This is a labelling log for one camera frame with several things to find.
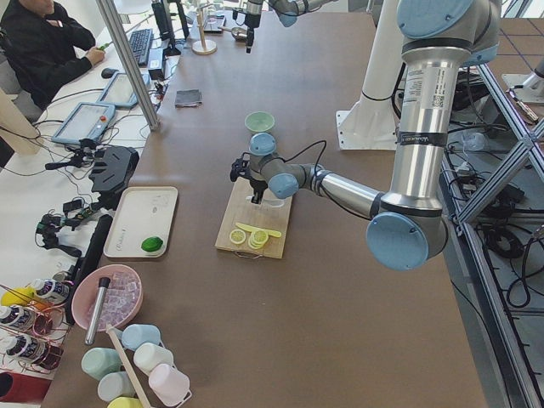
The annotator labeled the wooden stand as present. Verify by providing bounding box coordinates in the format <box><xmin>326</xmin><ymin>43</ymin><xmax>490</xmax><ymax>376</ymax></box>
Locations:
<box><xmin>192</xmin><ymin>1</ymin><xmax>218</xmax><ymax>55</ymax></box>

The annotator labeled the pink plastic cup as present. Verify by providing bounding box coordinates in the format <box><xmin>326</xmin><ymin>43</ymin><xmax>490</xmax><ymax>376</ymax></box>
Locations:
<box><xmin>147</xmin><ymin>363</ymin><xmax>191</xmax><ymax>407</ymax></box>

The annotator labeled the green plastic cup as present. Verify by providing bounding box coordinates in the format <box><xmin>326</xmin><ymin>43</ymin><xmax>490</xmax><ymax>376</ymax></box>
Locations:
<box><xmin>81</xmin><ymin>348</ymin><xmax>122</xmax><ymax>381</ymax></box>

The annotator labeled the yellow plastic knife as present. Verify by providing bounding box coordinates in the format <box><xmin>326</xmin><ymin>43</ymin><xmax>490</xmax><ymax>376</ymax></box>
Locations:
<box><xmin>235</xmin><ymin>222</ymin><xmax>282</xmax><ymax>238</ymax></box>

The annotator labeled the wooden cutting board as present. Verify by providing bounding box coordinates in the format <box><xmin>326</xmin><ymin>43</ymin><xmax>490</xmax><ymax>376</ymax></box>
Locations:
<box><xmin>215</xmin><ymin>178</ymin><xmax>292</xmax><ymax>259</ymax></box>

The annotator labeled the black computer mouse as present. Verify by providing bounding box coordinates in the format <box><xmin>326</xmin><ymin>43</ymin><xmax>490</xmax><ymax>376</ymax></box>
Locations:
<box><xmin>101</xmin><ymin>68</ymin><xmax>117</xmax><ymax>79</ymax></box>

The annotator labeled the yellow bottle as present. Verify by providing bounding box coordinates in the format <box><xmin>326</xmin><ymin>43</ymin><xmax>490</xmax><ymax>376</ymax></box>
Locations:
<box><xmin>1</xmin><ymin>286</ymin><xmax>35</xmax><ymax>306</ymax></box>

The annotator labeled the black monitor stand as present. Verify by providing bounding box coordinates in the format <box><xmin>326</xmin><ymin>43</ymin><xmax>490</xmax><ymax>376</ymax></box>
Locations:
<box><xmin>151</xmin><ymin>0</ymin><xmax>190</xmax><ymax>57</ymax></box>

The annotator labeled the blue teach pendant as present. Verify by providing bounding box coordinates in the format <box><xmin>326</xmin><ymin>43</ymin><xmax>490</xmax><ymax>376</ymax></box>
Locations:
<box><xmin>51</xmin><ymin>102</ymin><xmax>116</xmax><ymax>145</ymax></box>

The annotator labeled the green lime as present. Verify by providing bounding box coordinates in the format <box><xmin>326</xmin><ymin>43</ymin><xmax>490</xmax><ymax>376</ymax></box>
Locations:
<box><xmin>140</xmin><ymin>235</ymin><xmax>164</xmax><ymax>253</ymax></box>

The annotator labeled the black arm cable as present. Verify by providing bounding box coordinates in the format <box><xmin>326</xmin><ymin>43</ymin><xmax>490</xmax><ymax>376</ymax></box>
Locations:
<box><xmin>282</xmin><ymin>140</ymin><xmax>329</xmax><ymax>171</ymax></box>

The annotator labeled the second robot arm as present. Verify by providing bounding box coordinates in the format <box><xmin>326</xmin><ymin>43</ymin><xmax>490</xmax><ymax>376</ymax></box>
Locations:
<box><xmin>232</xmin><ymin>0</ymin><xmax>332</xmax><ymax>54</ymax></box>

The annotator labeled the cream white plastic cup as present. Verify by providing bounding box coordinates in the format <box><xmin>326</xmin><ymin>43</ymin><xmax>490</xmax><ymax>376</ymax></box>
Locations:
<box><xmin>133</xmin><ymin>343</ymin><xmax>173</xmax><ymax>375</ymax></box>

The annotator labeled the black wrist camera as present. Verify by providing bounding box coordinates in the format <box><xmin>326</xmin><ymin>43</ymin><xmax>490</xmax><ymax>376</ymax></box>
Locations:
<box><xmin>229</xmin><ymin>153</ymin><xmax>252</xmax><ymax>183</ymax></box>

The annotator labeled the person in black shirt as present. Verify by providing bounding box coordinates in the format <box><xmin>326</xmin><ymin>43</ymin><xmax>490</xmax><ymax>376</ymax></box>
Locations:
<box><xmin>1</xmin><ymin>1</ymin><xmax>105</xmax><ymax>110</ymax></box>

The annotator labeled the grey blue plastic cup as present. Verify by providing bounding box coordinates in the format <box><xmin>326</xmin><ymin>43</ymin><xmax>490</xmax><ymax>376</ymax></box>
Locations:
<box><xmin>97</xmin><ymin>371</ymin><xmax>135</xmax><ymax>402</ymax></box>

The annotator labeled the light blue plastic cup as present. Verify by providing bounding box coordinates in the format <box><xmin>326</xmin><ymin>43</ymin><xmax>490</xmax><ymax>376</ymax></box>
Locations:
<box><xmin>122</xmin><ymin>324</ymin><xmax>162</xmax><ymax>351</ymax></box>

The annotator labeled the back stacked lemon slice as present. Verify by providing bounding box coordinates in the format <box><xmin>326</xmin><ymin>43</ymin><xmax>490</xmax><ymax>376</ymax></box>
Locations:
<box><xmin>252</xmin><ymin>229</ymin><xmax>269</xmax><ymax>242</ymax></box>

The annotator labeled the yellow plastic cup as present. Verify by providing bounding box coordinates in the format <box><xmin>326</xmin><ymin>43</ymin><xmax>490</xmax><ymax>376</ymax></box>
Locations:
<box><xmin>107</xmin><ymin>396</ymin><xmax>143</xmax><ymax>408</ymax></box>

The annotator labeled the black long bar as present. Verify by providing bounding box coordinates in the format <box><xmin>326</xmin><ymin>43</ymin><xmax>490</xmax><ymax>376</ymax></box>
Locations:
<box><xmin>65</xmin><ymin>214</ymin><xmax>113</xmax><ymax>326</ymax></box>

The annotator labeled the mint green bowl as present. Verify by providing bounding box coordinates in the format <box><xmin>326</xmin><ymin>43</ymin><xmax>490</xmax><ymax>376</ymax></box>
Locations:
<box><xmin>244</xmin><ymin>111</ymin><xmax>275</xmax><ymax>134</ymax></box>

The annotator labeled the aluminium side frame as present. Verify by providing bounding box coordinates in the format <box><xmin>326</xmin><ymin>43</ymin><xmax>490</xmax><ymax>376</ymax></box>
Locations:
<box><xmin>441</xmin><ymin>55</ymin><xmax>543</xmax><ymax>407</ymax></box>

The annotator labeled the cream serving tray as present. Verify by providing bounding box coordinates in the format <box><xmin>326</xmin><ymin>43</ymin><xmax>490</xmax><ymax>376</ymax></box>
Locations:
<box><xmin>104</xmin><ymin>186</ymin><xmax>178</xmax><ymax>258</ymax></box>

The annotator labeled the metal muddler tube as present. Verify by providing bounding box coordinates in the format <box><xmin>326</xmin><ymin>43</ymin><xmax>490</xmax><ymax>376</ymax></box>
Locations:
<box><xmin>84</xmin><ymin>277</ymin><xmax>111</xmax><ymax>346</ymax></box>

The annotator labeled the copper wire basket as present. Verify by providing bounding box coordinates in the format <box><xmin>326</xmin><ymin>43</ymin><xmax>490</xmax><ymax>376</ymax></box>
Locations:
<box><xmin>1</xmin><ymin>285</ymin><xmax>70</xmax><ymax>376</ymax></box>

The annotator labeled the folded grey cloth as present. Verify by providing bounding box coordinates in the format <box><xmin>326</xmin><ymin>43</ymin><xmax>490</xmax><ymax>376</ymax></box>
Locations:
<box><xmin>174</xmin><ymin>89</ymin><xmax>202</xmax><ymax>108</ymax></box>

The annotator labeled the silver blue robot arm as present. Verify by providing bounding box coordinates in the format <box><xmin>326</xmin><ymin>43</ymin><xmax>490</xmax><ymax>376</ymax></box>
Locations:
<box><xmin>230</xmin><ymin>1</ymin><xmax>501</xmax><ymax>271</ymax></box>

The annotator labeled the black keyboard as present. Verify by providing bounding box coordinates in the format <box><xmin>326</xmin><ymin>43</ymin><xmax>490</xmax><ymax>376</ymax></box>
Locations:
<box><xmin>128</xmin><ymin>29</ymin><xmax>154</xmax><ymax>66</ymax></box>

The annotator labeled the single lemon slice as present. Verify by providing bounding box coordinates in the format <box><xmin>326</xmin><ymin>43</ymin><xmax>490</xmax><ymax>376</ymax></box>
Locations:
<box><xmin>229</xmin><ymin>228</ymin><xmax>247</xmax><ymax>245</ymax></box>

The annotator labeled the aluminium frame post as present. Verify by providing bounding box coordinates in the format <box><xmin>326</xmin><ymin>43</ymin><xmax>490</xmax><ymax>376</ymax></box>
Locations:
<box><xmin>96</xmin><ymin>0</ymin><xmax>159</xmax><ymax>131</ymax></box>

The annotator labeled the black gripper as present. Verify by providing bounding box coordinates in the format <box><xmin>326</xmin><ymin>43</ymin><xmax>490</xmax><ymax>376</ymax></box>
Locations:
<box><xmin>250</xmin><ymin>178</ymin><xmax>267</xmax><ymax>204</ymax></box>

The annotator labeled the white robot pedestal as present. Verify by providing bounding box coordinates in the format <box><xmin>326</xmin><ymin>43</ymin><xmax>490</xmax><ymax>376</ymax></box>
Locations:
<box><xmin>337</xmin><ymin>0</ymin><xmax>404</xmax><ymax>150</ymax></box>

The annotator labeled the black controller device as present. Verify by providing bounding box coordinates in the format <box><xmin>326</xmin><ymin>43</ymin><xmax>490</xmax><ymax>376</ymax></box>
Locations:
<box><xmin>88</xmin><ymin>146</ymin><xmax>139</xmax><ymax>194</ymax></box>

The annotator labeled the pink ribbed bowl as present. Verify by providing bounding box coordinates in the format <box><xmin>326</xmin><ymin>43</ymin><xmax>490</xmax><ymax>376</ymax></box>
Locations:
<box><xmin>71</xmin><ymin>264</ymin><xmax>143</xmax><ymax>332</ymax></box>

